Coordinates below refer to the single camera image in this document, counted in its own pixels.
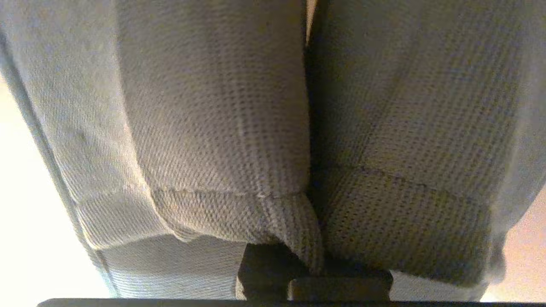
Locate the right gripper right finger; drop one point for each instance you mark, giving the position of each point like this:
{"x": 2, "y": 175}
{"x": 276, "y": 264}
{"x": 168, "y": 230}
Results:
{"x": 341, "y": 289}

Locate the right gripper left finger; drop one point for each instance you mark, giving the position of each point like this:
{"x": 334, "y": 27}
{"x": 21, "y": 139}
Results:
{"x": 264, "y": 273}

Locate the grey knitted slipper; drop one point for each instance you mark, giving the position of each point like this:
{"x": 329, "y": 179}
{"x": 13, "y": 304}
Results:
{"x": 418, "y": 149}
{"x": 204, "y": 128}

